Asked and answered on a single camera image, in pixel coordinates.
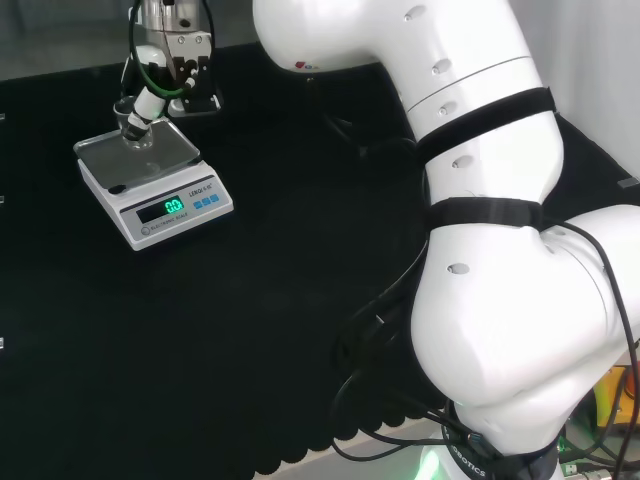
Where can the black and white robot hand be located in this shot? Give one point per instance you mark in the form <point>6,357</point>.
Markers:
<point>192,75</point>

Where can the white electronic balance steel pan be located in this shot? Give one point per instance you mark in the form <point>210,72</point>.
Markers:
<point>165,200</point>

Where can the black bench cloth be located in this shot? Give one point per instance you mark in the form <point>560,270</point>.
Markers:
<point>200,325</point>

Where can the yellow stop button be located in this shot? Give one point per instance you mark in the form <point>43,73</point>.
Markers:
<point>620,395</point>

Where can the clear glass beaker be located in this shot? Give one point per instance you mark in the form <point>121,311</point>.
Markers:
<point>135,131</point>

